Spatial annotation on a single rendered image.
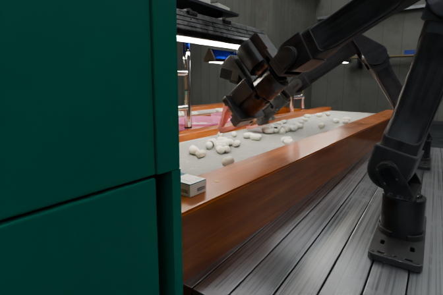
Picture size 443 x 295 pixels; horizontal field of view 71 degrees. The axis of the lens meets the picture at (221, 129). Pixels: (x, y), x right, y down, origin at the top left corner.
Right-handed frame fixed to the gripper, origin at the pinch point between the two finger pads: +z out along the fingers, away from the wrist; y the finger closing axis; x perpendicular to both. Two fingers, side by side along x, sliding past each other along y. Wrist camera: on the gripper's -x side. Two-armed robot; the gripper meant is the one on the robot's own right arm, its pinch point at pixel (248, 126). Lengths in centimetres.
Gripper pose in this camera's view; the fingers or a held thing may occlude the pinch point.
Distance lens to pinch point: 118.5
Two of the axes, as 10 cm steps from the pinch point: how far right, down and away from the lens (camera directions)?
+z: -6.0, 5.7, 5.7
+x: 5.1, 8.1, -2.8
